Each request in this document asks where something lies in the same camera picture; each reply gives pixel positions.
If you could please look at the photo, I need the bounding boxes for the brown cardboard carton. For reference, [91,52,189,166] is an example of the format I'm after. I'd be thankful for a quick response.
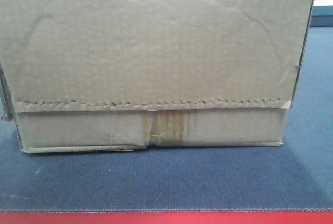
[1,0,314,153]

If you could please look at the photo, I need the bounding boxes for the red conveyor edge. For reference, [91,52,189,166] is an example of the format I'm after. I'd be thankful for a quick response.
[1,210,332,223]

